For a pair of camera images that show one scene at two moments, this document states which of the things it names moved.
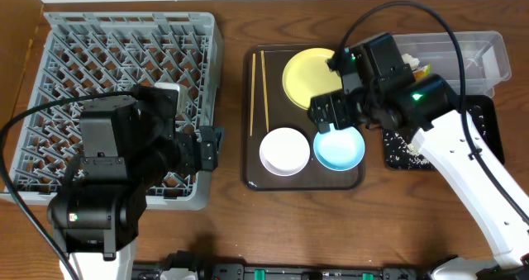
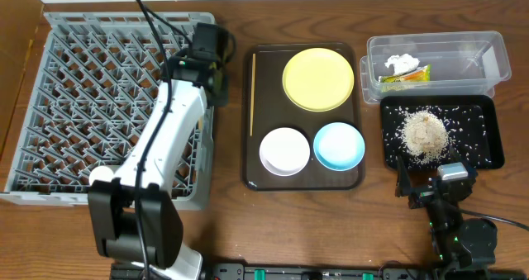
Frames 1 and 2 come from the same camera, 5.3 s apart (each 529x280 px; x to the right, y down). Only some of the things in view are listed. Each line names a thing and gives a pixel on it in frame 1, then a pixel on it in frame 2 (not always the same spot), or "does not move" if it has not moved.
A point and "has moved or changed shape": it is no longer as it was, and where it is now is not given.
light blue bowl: [339, 149] does not move
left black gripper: [207, 149] → [221, 88]
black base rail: [194, 262] does not move
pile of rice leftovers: [401, 154] has moved or changed shape
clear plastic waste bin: [484, 56] does not move
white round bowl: [284, 151] does not move
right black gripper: [329, 111] → [424, 192]
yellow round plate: [307, 74] does not move
